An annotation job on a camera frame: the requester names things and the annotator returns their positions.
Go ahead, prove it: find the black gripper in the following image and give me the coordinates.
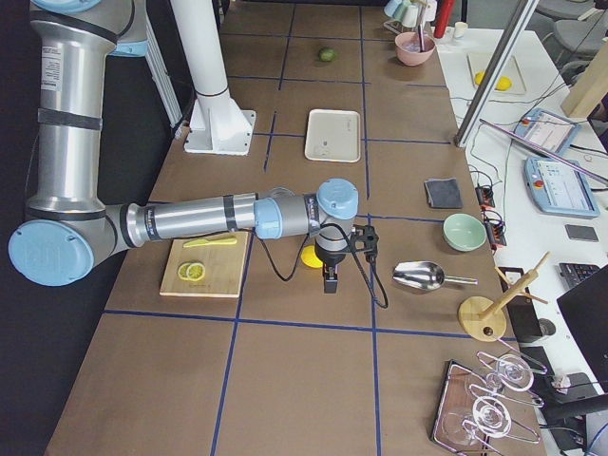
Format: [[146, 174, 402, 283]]
[[315, 237, 343, 294]]

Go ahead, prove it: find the yellow lemon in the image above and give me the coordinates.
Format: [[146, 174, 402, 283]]
[[300, 245, 323, 269]]

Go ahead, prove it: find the green lime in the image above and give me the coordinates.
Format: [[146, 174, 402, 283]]
[[317, 47, 336, 63]]

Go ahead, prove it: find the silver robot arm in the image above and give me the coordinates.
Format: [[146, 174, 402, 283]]
[[9, 1, 358, 293]]

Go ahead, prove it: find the cream plastic tray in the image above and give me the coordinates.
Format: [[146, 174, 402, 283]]
[[304, 108, 360, 163]]

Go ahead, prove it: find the black tray with glasses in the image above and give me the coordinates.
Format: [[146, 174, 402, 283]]
[[429, 351, 544, 455]]

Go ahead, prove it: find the side cream tray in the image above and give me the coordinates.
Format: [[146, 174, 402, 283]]
[[466, 52, 527, 95]]

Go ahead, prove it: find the metal scoop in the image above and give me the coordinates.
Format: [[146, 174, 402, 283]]
[[392, 261, 479, 291]]

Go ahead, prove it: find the bamboo cutting board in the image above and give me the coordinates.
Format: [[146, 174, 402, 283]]
[[160, 232, 249, 298]]

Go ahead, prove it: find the lemon slice right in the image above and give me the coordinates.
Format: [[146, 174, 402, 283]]
[[184, 262, 205, 281]]

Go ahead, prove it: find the lemon slice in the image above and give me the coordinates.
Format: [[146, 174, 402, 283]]
[[184, 262, 205, 281], [178, 262, 191, 280]]

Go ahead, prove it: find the yellow plastic knife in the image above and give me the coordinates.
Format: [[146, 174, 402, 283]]
[[182, 237, 238, 248]]

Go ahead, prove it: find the green bowl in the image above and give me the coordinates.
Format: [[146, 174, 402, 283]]
[[443, 214, 486, 252]]

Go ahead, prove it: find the grey folded cloth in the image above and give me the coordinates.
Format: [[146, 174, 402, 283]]
[[424, 178, 463, 209]]

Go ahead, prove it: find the lemon slice left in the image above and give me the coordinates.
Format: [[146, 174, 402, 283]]
[[178, 262, 191, 280]]

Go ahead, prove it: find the wooden mug tree stand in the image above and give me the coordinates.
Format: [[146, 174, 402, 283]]
[[458, 252, 550, 342]]

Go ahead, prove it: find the black keyboard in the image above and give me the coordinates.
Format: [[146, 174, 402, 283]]
[[559, 262, 600, 289]]

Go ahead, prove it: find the teach pendant near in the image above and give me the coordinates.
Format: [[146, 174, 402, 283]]
[[523, 157, 599, 219]]

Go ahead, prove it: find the teach pendant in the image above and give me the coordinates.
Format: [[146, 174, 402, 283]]
[[523, 157, 599, 219], [514, 108, 581, 156]]

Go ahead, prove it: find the pink bowl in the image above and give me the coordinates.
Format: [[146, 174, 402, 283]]
[[394, 32, 435, 67]]

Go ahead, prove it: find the spare yellow lemon two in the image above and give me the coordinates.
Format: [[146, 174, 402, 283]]
[[474, 71, 485, 86]]

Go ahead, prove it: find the spare yellow lemon one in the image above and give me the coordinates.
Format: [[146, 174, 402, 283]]
[[495, 76, 513, 91]]

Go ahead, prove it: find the metal straw in bowl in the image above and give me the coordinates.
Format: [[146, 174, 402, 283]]
[[417, 23, 426, 53]]

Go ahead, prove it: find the teach pendant far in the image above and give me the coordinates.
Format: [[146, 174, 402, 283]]
[[514, 108, 581, 156]]

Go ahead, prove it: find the cup rack with cups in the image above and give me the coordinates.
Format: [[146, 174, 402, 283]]
[[383, 0, 437, 34]]

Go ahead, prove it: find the red bottle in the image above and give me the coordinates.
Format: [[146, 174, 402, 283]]
[[433, 0, 455, 39]]

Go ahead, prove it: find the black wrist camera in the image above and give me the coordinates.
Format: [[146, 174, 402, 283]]
[[352, 225, 379, 263]]

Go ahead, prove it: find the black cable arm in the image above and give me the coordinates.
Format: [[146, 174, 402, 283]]
[[254, 227, 390, 309]]

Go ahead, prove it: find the white pedestal column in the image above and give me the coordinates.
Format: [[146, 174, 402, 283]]
[[171, 0, 257, 156]]

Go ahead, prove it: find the aluminium frame post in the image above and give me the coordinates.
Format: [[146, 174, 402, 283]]
[[454, 0, 539, 148]]

